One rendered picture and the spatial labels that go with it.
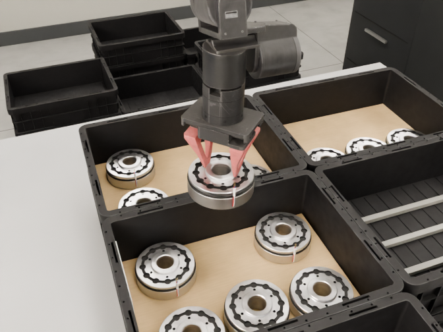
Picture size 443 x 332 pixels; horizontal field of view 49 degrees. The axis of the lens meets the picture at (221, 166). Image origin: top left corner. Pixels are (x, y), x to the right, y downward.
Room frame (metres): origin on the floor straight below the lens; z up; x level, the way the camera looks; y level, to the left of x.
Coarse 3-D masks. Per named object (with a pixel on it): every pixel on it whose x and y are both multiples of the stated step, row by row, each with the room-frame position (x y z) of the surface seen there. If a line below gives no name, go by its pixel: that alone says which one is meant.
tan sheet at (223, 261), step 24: (216, 240) 0.63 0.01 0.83; (240, 240) 0.63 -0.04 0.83; (312, 240) 0.63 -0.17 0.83; (216, 264) 0.57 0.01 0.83; (240, 264) 0.57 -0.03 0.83; (264, 264) 0.57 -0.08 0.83; (288, 264) 0.57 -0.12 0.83; (312, 264) 0.57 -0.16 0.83; (336, 264) 0.57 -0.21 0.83; (192, 288) 0.52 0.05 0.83; (216, 288) 0.52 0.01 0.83; (288, 288) 0.52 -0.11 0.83; (144, 312) 0.47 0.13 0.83; (168, 312) 0.47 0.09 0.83; (216, 312) 0.47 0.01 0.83
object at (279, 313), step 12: (240, 288) 0.50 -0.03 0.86; (252, 288) 0.49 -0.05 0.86; (264, 288) 0.50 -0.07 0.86; (276, 288) 0.49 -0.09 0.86; (228, 300) 0.47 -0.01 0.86; (240, 300) 0.47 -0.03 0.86; (276, 300) 0.47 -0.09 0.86; (228, 312) 0.45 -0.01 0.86; (240, 312) 0.45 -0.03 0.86; (276, 312) 0.45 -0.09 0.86; (288, 312) 0.45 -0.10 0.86; (240, 324) 0.43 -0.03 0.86; (252, 324) 0.43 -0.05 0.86; (264, 324) 0.43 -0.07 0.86
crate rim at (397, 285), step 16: (288, 176) 0.70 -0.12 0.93; (304, 176) 0.70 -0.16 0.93; (320, 192) 0.66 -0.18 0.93; (144, 208) 0.61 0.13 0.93; (160, 208) 0.61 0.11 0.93; (176, 208) 0.62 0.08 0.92; (336, 208) 0.61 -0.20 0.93; (112, 224) 0.58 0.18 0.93; (352, 224) 0.57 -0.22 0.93; (112, 240) 0.54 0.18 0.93; (368, 240) 0.54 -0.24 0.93; (112, 256) 0.50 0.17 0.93; (384, 272) 0.47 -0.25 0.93; (384, 288) 0.44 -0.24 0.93; (400, 288) 0.44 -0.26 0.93; (128, 304) 0.41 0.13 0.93; (336, 304) 0.41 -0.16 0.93; (352, 304) 0.41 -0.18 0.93; (128, 320) 0.39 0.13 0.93; (288, 320) 0.39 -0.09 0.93; (304, 320) 0.39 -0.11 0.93
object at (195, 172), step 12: (216, 156) 0.62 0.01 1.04; (228, 156) 0.62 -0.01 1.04; (192, 168) 0.58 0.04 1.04; (204, 168) 0.58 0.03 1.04; (252, 168) 0.59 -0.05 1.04; (192, 180) 0.55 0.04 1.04; (204, 180) 0.55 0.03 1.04; (240, 180) 0.55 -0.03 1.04; (252, 180) 0.56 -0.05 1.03; (204, 192) 0.53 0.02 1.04; (216, 192) 0.53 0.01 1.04; (228, 192) 0.53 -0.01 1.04
